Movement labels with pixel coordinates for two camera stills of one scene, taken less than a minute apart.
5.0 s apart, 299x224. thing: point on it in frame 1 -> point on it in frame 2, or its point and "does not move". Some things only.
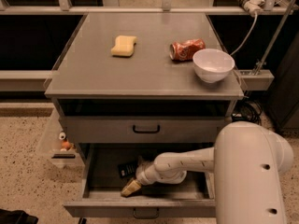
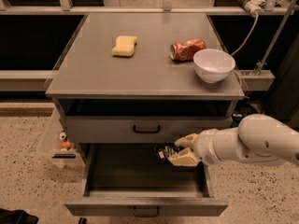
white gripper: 144,175 -> 206,147
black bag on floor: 17,217 does not move
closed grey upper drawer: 143,130 does not move
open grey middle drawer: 193,198 does not move
